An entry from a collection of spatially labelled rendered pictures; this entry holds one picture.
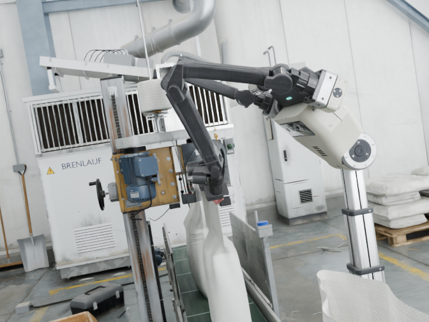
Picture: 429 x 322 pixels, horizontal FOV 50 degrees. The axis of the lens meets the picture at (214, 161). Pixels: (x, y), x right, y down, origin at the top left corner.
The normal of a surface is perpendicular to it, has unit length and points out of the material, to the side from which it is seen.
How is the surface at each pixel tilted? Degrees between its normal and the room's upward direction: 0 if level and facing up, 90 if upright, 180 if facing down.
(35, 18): 90
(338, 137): 115
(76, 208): 90
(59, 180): 90
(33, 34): 90
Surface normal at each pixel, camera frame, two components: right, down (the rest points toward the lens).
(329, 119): 0.15, 0.03
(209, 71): -0.08, 0.53
